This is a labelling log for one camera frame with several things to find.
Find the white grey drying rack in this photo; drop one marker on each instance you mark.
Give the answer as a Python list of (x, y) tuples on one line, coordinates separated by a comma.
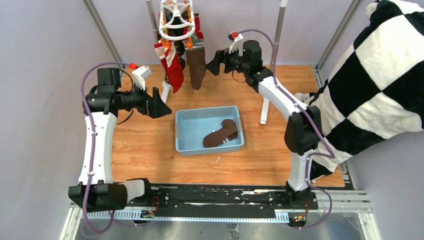
[(275, 46)]

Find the aluminium frame rail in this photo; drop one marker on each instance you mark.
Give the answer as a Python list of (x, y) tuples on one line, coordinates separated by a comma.
[(331, 202)]

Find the black white checkered blanket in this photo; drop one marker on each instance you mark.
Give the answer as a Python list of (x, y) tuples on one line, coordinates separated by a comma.
[(376, 89)]

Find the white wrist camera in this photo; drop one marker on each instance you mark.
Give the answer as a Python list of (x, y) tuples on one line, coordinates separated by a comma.
[(236, 40), (140, 76)]

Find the light blue plastic basket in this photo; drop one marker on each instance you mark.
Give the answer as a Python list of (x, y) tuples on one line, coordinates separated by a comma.
[(193, 125)]

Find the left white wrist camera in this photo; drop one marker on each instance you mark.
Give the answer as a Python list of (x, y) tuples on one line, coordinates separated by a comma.
[(140, 76)]

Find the red snowflake christmas sock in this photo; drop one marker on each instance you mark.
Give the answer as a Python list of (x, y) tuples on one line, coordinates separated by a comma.
[(168, 57)]

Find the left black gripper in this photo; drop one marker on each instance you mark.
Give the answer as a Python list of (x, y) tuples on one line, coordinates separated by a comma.
[(152, 106)]

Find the brown sock striped cuff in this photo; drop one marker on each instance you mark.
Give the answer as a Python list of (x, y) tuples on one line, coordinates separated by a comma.
[(227, 132)]

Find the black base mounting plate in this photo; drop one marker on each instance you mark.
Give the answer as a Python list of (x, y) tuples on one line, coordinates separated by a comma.
[(224, 202)]

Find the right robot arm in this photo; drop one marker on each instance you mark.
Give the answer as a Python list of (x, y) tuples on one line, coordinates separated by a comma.
[(303, 129)]

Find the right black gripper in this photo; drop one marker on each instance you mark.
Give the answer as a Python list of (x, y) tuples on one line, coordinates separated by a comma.
[(222, 57)]

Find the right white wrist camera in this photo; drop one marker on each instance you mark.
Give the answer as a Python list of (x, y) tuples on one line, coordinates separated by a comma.
[(236, 40)]

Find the white round sock hanger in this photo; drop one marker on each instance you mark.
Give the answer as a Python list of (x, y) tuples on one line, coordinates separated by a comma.
[(177, 20)]

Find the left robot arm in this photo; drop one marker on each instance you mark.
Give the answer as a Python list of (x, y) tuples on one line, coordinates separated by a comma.
[(96, 190)]

